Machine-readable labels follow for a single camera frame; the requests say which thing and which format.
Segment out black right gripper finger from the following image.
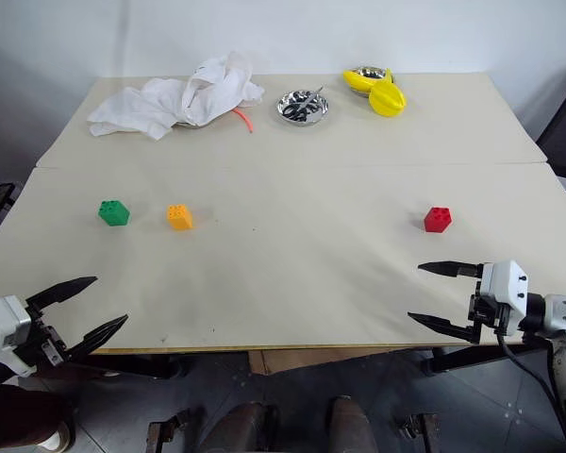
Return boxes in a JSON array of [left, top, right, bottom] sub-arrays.
[[407, 310, 478, 344], [417, 260, 484, 279]]

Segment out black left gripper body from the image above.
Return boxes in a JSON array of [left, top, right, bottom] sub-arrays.
[[25, 301, 73, 369]]

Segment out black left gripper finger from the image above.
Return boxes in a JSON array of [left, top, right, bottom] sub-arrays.
[[65, 314, 129, 363], [25, 276, 99, 311]]

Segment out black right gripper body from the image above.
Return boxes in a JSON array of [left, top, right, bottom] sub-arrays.
[[468, 277, 511, 344]]

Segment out red toy block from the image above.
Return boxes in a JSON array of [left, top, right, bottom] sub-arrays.
[[423, 206, 454, 234]]

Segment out dark red trouser leg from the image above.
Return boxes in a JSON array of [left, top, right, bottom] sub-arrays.
[[0, 382, 75, 453]]

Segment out green toy block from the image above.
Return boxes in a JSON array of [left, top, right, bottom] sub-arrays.
[[97, 199, 131, 228]]

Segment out white-soled shoe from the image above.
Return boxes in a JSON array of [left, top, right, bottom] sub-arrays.
[[27, 418, 75, 453]]

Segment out dark rounded shape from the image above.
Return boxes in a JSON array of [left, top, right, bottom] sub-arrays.
[[200, 400, 282, 453], [328, 394, 379, 453]]

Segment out yellow toy block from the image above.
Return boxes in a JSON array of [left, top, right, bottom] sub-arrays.
[[165, 203, 194, 232]]

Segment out black chair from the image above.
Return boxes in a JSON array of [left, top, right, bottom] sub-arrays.
[[535, 65, 566, 216]]

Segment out round yellow toy starfruit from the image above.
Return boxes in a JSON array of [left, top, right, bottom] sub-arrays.
[[368, 78, 408, 119]]

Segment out long yellow toy starfruit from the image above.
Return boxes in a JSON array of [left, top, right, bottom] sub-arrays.
[[342, 69, 393, 94]]

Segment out silver metal bowl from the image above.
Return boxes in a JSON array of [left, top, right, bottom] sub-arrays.
[[350, 66, 389, 98]]

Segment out shallow silver metal plate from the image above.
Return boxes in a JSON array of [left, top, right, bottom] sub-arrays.
[[275, 89, 332, 126]]

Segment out crumpled white cloth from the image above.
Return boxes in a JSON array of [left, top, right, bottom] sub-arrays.
[[86, 51, 266, 142]]

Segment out orange-red tube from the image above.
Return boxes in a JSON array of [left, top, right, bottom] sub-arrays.
[[234, 107, 256, 135]]

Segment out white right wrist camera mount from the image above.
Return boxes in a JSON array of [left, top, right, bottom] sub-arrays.
[[479, 259, 530, 337]]

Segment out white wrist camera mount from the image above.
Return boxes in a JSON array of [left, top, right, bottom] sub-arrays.
[[0, 294, 34, 378], [479, 259, 530, 337]]

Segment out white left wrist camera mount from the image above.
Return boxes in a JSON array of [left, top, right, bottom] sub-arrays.
[[0, 294, 34, 378]]

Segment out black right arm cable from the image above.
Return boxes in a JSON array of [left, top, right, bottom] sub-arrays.
[[496, 328, 566, 414]]

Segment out dark metal bracket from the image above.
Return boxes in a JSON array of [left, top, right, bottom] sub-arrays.
[[393, 411, 441, 453], [145, 406, 207, 453]]

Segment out black-handled scissors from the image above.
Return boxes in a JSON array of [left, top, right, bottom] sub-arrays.
[[282, 86, 325, 123]]

